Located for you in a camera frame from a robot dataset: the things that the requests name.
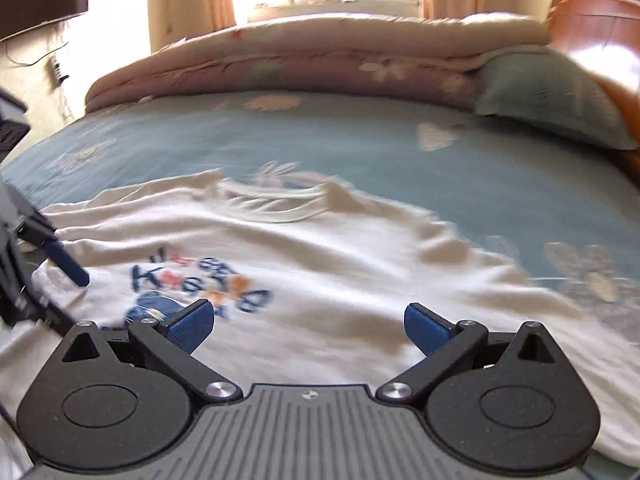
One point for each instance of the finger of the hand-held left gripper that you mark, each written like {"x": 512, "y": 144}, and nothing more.
{"x": 65, "y": 262}

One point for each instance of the folded pink floral quilt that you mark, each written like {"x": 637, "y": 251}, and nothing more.
{"x": 300, "y": 55}

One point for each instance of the white printed long-sleeve shirt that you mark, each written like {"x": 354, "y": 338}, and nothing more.
{"x": 325, "y": 270}

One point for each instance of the white power strip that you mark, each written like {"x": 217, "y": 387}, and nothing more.
{"x": 57, "y": 71}

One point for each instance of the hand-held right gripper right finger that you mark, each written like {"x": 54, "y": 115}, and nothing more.
{"x": 427, "y": 330}

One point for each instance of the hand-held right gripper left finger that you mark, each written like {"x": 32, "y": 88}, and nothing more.
{"x": 192, "y": 327}

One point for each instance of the wooden bed headboard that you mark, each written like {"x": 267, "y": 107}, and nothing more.
{"x": 600, "y": 25}

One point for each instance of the bed with blue floral sheet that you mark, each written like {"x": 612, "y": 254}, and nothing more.
{"x": 375, "y": 140}

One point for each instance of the green printed pillow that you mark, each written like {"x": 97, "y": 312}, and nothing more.
{"x": 545, "y": 95}

